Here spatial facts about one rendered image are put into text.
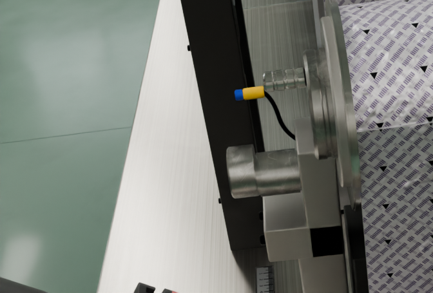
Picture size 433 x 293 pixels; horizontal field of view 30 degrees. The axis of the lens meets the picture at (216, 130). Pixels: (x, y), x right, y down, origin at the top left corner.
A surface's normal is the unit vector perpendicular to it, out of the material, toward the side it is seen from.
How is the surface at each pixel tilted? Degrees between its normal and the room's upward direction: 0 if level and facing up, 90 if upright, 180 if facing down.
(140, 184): 0
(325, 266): 90
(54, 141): 0
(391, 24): 18
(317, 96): 53
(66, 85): 0
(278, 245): 90
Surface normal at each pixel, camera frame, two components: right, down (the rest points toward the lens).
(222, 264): -0.16, -0.84
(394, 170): -0.03, 0.54
